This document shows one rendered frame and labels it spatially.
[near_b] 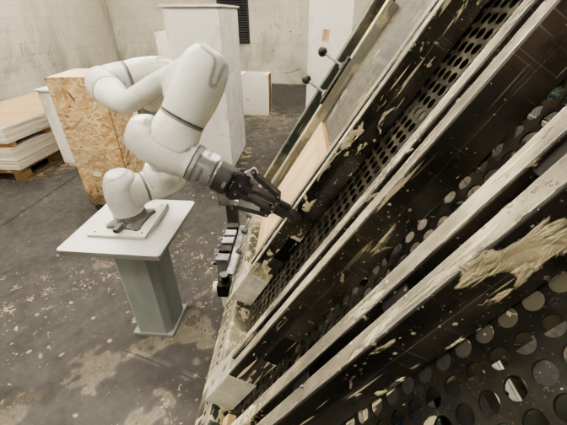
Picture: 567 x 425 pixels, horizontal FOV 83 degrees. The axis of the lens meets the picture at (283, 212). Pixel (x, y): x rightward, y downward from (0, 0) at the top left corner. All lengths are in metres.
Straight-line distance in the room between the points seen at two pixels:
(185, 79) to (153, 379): 1.67
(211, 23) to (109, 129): 1.43
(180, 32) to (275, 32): 5.89
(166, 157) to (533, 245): 0.64
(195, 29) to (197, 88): 3.01
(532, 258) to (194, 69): 0.64
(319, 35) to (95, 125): 3.15
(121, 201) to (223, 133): 2.35
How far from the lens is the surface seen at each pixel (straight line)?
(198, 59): 0.74
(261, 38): 9.53
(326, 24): 5.01
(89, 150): 3.34
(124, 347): 2.25
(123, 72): 1.26
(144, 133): 0.75
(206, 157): 0.75
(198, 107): 0.73
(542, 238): 0.32
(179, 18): 3.78
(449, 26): 0.75
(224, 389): 0.81
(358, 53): 1.37
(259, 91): 6.39
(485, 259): 0.31
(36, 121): 4.98
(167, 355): 2.13
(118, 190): 1.66
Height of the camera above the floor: 1.68
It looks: 32 degrees down
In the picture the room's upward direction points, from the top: straight up
